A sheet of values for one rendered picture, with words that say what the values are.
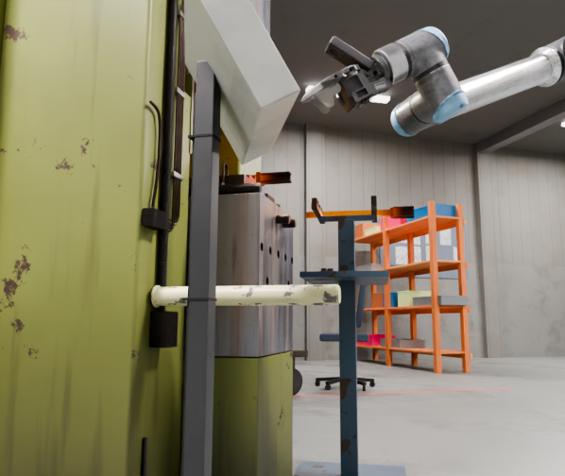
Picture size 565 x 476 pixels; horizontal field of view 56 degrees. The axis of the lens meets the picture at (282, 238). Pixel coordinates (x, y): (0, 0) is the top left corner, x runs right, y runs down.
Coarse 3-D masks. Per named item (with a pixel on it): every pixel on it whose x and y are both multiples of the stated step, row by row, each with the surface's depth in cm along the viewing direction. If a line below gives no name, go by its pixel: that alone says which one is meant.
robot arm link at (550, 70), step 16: (544, 48) 156; (560, 48) 154; (512, 64) 152; (528, 64) 152; (544, 64) 153; (560, 64) 154; (464, 80) 147; (480, 80) 146; (496, 80) 147; (512, 80) 149; (528, 80) 152; (544, 80) 156; (560, 80) 158; (480, 96) 145; (496, 96) 149; (400, 112) 140; (464, 112) 147; (400, 128) 143; (416, 128) 140
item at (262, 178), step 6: (258, 174) 163; (264, 174) 164; (270, 174) 163; (276, 174) 163; (282, 174) 163; (288, 174) 163; (258, 180) 163; (264, 180) 164; (270, 180) 163; (276, 180) 163; (282, 180) 162; (288, 180) 162
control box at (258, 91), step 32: (192, 0) 97; (224, 0) 93; (192, 32) 107; (224, 32) 92; (256, 32) 94; (192, 64) 120; (224, 64) 98; (256, 64) 93; (224, 96) 109; (256, 96) 92; (288, 96) 93; (224, 128) 122; (256, 128) 101
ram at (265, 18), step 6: (252, 0) 168; (258, 0) 174; (264, 0) 180; (252, 6) 167; (258, 6) 173; (264, 6) 180; (258, 12) 173; (264, 12) 179; (264, 18) 179; (264, 24) 179
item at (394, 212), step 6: (366, 210) 214; (378, 210) 213; (384, 210) 213; (390, 210) 211; (396, 210) 213; (402, 210) 212; (408, 210) 212; (306, 216) 218; (312, 216) 218; (390, 216) 213; (396, 216) 212; (402, 216) 211; (408, 216) 211; (414, 216) 210
